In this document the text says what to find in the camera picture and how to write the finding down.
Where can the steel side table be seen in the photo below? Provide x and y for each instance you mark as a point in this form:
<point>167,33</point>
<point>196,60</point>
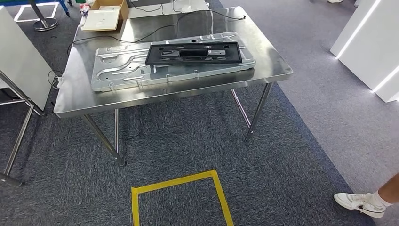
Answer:
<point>18,137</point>

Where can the yellow floor tape square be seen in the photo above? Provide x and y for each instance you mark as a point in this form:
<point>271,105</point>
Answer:
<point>135,206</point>

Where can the white power adapter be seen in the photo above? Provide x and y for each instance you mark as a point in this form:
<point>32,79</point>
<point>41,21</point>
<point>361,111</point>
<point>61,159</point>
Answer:
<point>59,81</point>

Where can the stainless steel workbench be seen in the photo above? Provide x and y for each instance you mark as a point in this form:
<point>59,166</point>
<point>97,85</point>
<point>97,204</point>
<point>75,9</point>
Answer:
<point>78,96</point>

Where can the chrome stanchion base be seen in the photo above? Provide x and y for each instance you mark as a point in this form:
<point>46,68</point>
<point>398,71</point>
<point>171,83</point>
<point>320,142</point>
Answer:
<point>45,24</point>

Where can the black plastic frame part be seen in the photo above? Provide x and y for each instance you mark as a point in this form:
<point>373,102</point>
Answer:
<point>193,53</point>

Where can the white cabinet with light strip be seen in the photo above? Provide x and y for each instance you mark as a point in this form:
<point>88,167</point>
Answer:
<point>371,46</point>

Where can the brown cardboard box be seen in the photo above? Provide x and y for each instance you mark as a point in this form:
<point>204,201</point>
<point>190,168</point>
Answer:
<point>124,12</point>

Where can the person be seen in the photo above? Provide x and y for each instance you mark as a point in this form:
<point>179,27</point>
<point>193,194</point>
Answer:
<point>361,202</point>

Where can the stamped sheet metal panel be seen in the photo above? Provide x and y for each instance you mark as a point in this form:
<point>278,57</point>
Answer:
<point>124,71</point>

